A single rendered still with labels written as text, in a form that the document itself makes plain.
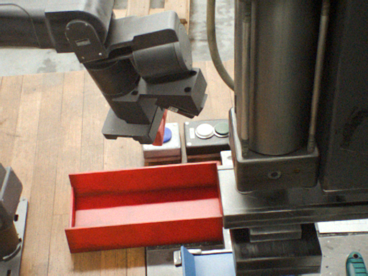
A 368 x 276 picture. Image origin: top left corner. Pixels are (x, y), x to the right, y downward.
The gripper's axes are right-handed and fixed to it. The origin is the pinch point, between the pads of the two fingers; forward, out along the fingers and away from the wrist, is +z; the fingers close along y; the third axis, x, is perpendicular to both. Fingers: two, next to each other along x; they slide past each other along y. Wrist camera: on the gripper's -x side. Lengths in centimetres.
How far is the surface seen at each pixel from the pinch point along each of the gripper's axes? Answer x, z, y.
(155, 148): 10.8, 19.8, 10.8
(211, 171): -0.6, 20.2, 7.3
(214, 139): 1.6, 22.6, 15.2
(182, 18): 73, 119, 132
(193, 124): 6.4, 22.4, 18.1
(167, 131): 9.7, 20.1, 14.8
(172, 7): 79, 119, 138
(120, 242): 9.6, 16.6, -8.8
